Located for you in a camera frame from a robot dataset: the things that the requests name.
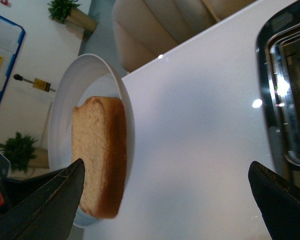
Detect toast bread slice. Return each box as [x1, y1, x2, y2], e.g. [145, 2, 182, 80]
[71, 96, 127, 219]

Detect potted plant upper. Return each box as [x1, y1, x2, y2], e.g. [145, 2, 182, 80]
[48, 0, 98, 33]

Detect light blue round plate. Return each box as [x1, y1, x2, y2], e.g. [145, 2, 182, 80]
[48, 54, 135, 226]

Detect white toaster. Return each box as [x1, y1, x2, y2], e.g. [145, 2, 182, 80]
[256, 0, 300, 188]

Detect potted plant lower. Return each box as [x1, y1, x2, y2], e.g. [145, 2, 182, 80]
[0, 132, 49, 173]

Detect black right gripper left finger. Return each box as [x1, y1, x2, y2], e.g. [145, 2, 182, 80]
[0, 159, 85, 240]

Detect beige chair left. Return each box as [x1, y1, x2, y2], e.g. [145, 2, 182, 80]
[112, 0, 253, 73]

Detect potted plant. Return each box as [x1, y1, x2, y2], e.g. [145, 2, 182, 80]
[0, 132, 49, 173]
[48, 0, 98, 33]

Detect blue framed notice board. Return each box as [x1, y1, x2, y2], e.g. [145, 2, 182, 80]
[0, 15, 26, 103]

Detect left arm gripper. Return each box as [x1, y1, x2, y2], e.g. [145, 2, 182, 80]
[0, 153, 61, 217]

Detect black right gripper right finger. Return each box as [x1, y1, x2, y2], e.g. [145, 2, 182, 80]
[248, 161, 300, 240]

